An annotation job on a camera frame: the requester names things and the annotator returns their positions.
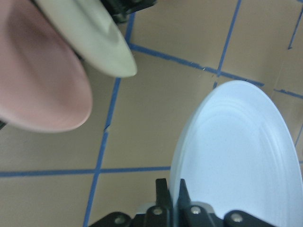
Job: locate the cream plate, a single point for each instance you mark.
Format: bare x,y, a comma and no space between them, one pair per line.
88,27

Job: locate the blue plate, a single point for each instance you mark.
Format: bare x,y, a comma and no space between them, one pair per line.
236,153

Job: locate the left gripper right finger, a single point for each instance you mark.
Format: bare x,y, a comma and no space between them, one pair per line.
186,215

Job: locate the pink plate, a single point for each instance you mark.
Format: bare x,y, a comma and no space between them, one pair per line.
43,86

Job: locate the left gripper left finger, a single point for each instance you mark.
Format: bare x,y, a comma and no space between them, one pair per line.
164,206

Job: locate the black dish rack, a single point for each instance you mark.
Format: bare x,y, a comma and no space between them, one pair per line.
119,10

